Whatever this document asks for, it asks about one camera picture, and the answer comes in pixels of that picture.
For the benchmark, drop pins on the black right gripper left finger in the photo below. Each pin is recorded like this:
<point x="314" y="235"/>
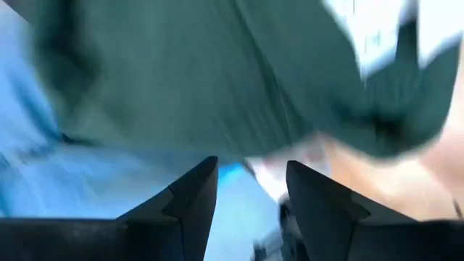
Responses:
<point x="174" y="224"/>

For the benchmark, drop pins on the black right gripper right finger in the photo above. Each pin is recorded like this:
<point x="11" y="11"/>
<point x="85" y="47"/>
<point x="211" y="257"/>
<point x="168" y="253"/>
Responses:
<point x="333" y="224"/>

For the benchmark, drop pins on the dark green garment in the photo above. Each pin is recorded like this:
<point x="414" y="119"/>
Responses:
<point x="181" y="72"/>

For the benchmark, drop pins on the light blue garment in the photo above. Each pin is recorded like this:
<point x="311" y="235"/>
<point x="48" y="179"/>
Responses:
<point x="72" y="181"/>

